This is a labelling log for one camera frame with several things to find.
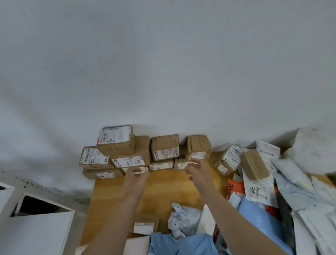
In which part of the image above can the person's right hand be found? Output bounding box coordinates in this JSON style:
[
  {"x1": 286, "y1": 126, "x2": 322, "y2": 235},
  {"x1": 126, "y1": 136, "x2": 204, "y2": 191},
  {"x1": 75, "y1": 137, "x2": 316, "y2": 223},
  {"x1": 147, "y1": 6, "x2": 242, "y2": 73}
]
[{"x1": 184, "y1": 159, "x2": 218, "y2": 203}]

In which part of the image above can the person's left hand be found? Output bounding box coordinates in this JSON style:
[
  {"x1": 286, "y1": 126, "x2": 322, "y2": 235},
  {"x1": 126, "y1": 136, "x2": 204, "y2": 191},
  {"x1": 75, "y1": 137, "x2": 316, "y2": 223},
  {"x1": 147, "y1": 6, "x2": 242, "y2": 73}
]
[{"x1": 123, "y1": 167, "x2": 150, "y2": 200}]

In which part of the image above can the tall brown box double label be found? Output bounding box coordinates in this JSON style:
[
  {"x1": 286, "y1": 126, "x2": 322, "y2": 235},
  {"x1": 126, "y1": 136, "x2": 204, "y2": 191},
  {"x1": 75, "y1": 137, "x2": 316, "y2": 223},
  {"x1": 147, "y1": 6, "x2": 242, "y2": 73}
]
[{"x1": 122, "y1": 167, "x2": 150, "y2": 174}]

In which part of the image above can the stack of cardboard boxes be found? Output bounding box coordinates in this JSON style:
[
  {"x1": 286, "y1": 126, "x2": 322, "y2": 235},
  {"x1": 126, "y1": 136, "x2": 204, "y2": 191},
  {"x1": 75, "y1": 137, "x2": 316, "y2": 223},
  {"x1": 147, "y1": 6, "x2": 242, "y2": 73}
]
[{"x1": 96, "y1": 125, "x2": 270, "y2": 236}]

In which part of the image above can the INS BAHA cardboard box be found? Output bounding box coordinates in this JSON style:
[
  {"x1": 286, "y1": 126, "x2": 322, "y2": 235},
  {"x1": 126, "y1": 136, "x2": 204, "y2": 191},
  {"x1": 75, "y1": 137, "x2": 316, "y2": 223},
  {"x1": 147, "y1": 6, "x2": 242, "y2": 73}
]
[{"x1": 83, "y1": 167, "x2": 124, "y2": 180}]

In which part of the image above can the brown box large label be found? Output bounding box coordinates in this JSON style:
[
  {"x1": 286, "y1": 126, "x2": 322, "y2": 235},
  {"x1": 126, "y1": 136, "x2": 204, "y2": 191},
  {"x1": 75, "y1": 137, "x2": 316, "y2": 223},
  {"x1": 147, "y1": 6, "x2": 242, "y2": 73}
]
[{"x1": 78, "y1": 146, "x2": 110, "y2": 168}]

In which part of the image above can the cream mailer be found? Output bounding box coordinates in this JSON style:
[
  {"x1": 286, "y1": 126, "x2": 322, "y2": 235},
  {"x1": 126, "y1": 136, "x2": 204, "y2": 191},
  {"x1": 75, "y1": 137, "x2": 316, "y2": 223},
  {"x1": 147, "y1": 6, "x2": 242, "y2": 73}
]
[{"x1": 123, "y1": 235, "x2": 152, "y2": 255}]

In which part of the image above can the blue plastic mailer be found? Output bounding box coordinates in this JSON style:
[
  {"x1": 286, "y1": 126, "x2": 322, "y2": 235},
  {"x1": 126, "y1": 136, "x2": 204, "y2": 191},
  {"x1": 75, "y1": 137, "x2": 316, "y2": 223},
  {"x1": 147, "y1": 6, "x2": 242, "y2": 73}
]
[{"x1": 148, "y1": 232, "x2": 220, "y2": 255}]

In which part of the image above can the smooth light blue mailer package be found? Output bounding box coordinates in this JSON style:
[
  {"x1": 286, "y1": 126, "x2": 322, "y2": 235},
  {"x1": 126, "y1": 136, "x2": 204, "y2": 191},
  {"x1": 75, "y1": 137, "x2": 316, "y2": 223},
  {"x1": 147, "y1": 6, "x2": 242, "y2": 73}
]
[{"x1": 236, "y1": 197, "x2": 294, "y2": 255}]

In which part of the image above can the pile of white mailers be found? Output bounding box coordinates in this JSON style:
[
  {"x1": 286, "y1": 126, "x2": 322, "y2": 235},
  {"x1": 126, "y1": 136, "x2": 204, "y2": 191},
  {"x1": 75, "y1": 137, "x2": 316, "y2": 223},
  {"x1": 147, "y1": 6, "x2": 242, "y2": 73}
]
[{"x1": 168, "y1": 140, "x2": 336, "y2": 255}]

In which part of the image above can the black bubble mailer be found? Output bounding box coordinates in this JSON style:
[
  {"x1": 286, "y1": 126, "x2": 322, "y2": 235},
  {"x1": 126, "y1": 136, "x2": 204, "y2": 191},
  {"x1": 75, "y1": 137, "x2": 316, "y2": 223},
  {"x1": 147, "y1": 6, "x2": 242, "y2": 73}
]
[{"x1": 278, "y1": 189, "x2": 296, "y2": 250}]

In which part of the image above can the large white plastic bag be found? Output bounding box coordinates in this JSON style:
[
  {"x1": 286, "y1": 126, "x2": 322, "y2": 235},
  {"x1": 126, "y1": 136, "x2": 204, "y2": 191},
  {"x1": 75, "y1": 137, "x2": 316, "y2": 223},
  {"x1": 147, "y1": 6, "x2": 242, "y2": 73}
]
[{"x1": 285, "y1": 128, "x2": 336, "y2": 174}]

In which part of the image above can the person's left forearm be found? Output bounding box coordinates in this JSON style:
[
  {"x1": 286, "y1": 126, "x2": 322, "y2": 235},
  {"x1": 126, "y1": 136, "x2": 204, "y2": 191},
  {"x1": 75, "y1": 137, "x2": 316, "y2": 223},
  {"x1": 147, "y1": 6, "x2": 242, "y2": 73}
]
[{"x1": 84, "y1": 195, "x2": 141, "y2": 255}]

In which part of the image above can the person's right forearm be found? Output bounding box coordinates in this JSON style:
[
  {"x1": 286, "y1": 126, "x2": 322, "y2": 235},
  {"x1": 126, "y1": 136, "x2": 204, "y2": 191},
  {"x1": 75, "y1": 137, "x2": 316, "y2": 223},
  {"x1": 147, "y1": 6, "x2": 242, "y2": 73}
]
[{"x1": 203, "y1": 193, "x2": 289, "y2": 255}]

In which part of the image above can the wooden table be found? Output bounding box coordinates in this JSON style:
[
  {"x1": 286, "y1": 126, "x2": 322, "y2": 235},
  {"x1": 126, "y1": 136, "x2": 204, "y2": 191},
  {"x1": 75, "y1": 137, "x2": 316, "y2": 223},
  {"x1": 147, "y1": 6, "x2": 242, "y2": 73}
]
[{"x1": 80, "y1": 151, "x2": 336, "y2": 246}]

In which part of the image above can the white metal shelf rack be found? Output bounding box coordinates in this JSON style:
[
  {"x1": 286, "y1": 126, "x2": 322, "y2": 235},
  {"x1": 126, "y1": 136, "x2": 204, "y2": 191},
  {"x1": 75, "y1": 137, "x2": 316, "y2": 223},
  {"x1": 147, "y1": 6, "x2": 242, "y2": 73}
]
[{"x1": 0, "y1": 172, "x2": 89, "y2": 255}]

